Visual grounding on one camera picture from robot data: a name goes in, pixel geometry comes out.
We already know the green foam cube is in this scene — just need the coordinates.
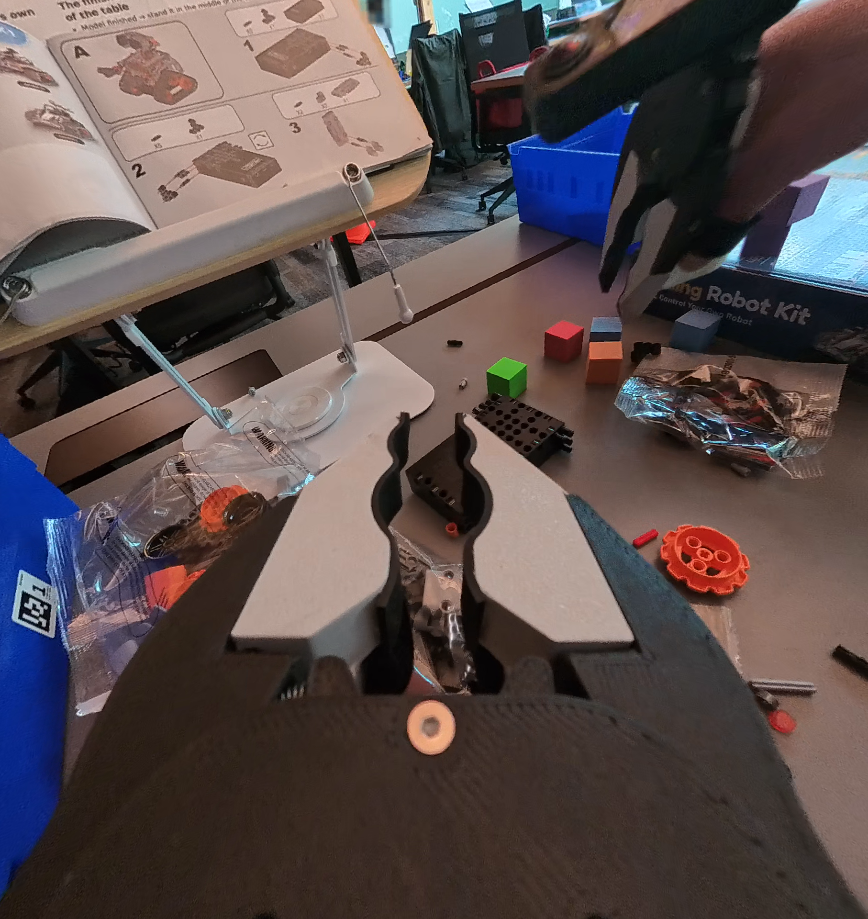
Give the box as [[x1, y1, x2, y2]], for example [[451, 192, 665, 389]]
[[488, 358, 530, 400]]

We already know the blue plastic bin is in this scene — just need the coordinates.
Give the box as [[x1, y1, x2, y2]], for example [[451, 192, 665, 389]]
[[0, 414, 76, 919], [509, 108, 639, 245]]

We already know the orange foam cube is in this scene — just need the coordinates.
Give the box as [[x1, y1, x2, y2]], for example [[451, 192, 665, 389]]
[[587, 341, 624, 386]]

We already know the grey desk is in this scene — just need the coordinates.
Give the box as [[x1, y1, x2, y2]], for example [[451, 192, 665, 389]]
[[11, 216, 868, 919]]

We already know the silver plastic parts bag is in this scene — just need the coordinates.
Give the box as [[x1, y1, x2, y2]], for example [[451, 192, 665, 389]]
[[615, 349, 847, 479]]

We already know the white book stand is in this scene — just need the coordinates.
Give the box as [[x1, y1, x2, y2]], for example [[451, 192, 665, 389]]
[[0, 156, 438, 468]]

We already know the clear bag of grey beams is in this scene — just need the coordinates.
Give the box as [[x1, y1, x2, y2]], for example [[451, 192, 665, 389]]
[[396, 553, 736, 693]]

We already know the orange plastic gear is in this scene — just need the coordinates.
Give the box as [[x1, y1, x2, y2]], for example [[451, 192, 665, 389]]
[[658, 525, 752, 595]]

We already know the white label wheels bag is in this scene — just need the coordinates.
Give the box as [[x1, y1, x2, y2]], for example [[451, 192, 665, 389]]
[[44, 438, 317, 716]]

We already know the red foam cube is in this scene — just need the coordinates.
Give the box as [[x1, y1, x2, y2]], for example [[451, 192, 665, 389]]
[[545, 321, 586, 363]]

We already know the clear empty plastic bag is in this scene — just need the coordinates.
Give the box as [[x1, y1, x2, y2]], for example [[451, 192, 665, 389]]
[[226, 381, 349, 468]]

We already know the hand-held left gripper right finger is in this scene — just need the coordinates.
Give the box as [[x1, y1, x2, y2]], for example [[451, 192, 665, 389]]
[[453, 414, 634, 679]]

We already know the blue robot kit box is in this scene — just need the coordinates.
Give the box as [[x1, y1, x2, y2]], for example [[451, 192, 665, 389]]
[[650, 130, 868, 381]]

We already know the purple foam cube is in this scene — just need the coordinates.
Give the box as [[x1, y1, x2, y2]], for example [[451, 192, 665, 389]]
[[747, 173, 831, 262]]

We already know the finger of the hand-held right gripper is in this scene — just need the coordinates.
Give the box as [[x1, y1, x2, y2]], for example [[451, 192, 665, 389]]
[[602, 144, 645, 288], [621, 206, 722, 315]]

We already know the person's right hand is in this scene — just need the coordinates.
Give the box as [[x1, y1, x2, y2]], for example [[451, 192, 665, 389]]
[[726, 0, 868, 221]]

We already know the instruction booklet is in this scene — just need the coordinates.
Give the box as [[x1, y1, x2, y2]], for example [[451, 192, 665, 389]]
[[0, 0, 432, 288]]

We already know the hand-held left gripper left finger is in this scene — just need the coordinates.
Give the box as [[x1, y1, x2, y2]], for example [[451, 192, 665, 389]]
[[234, 414, 415, 687]]

